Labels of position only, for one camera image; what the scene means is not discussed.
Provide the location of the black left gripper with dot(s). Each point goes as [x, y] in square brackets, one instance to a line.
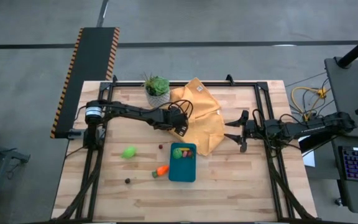
[172, 119]

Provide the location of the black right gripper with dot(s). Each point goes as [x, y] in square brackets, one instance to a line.
[255, 129]

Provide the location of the green toy lettuce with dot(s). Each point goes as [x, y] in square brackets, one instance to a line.
[177, 153]

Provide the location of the pink toy food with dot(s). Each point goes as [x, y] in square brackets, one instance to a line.
[185, 154]

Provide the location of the red toy strawberry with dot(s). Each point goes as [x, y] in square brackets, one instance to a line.
[190, 153]

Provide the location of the blue plastic tupperware container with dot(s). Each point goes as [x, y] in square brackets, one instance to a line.
[182, 169]

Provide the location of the orange toy carrot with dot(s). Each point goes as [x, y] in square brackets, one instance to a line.
[163, 170]

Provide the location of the green toy lime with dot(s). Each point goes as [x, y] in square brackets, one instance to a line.
[129, 152]

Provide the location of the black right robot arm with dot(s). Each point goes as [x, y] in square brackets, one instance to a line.
[315, 126]

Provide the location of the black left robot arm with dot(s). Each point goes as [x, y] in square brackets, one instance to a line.
[135, 113]

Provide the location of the yellow-orange cloth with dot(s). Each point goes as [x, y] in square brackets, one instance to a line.
[204, 118]

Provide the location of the potted succulent in white pot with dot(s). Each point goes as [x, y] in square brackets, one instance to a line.
[157, 86]

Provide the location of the white paper sheet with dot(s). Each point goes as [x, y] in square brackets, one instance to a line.
[309, 158]

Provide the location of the black mat with hazard stripes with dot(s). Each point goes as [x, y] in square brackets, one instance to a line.
[89, 62]

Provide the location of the grey side table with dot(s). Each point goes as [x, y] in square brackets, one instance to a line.
[346, 90]

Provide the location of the black pole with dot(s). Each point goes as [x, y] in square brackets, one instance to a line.
[353, 53]

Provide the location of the black aluminium table frame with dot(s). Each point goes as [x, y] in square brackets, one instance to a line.
[126, 84]

